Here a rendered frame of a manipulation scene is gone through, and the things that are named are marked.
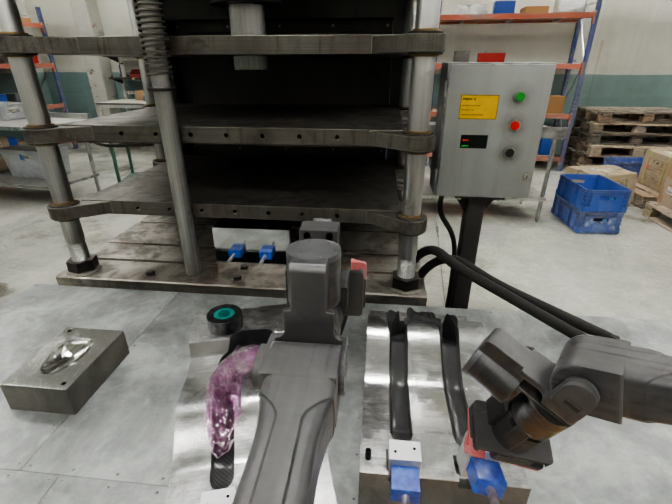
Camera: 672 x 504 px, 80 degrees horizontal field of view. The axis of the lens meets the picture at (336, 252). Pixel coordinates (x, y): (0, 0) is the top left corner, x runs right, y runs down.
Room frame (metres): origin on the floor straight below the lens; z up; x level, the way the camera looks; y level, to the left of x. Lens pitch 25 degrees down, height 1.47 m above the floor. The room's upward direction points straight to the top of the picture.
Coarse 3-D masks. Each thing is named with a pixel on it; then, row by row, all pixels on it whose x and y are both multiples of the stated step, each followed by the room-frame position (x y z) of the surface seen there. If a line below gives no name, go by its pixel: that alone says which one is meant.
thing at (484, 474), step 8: (464, 440) 0.44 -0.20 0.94; (464, 456) 0.42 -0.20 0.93; (472, 456) 0.41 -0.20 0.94; (488, 456) 0.41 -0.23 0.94; (464, 464) 0.41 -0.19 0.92; (472, 464) 0.40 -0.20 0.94; (480, 464) 0.39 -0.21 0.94; (488, 464) 0.40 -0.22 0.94; (496, 464) 0.40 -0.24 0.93; (464, 472) 0.40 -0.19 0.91; (472, 472) 0.39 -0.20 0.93; (480, 472) 0.38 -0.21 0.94; (488, 472) 0.38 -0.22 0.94; (496, 472) 0.38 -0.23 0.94; (472, 480) 0.38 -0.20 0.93; (480, 480) 0.37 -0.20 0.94; (488, 480) 0.37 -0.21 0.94; (496, 480) 0.37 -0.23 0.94; (504, 480) 0.37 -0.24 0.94; (472, 488) 0.37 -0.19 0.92; (480, 488) 0.37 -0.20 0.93; (488, 488) 0.36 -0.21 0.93; (496, 488) 0.36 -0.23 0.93; (504, 488) 0.36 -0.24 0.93; (488, 496) 0.35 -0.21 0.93; (496, 496) 0.35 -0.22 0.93
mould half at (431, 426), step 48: (384, 336) 0.71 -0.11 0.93; (432, 336) 0.71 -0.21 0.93; (480, 336) 0.70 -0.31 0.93; (384, 384) 0.61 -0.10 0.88; (432, 384) 0.61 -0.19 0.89; (384, 432) 0.49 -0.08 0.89; (432, 432) 0.49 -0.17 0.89; (384, 480) 0.41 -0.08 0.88; (432, 480) 0.41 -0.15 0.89; (528, 480) 0.40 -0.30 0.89
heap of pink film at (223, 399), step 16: (240, 352) 0.70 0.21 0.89; (256, 352) 0.70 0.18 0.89; (224, 368) 0.64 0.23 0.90; (240, 368) 0.65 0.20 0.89; (208, 384) 0.60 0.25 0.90; (224, 384) 0.58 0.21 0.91; (240, 384) 0.59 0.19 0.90; (208, 400) 0.54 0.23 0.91; (224, 400) 0.54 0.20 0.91; (240, 400) 0.56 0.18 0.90; (208, 416) 0.52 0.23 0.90; (224, 416) 0.52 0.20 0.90; (208, 432) 0.50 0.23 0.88; (224, 432) 0.50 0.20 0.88; (224, 448) 0.48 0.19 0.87
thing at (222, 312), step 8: (224, 304) 0.81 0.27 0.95; (232, 304) 0.81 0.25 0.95; (208, 312) 0.78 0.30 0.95; (216, 312) 0.78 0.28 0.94; (224, 312) 0.79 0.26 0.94; (232, 312) 0.78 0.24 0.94; (240, 312) 0.78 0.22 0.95; (208, 320) 0.75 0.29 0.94; (216, 320) 0.75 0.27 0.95; (224, 320) 0.75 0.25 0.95; (232, 320) 0.75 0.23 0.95; (240, 320) 0.76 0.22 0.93; (208, 328) 0.75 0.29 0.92; (216, 328) 0.74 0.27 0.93; (224, 328) 0.74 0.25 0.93; (232, 328) 0.74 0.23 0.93; (240, 328) 0.76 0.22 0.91
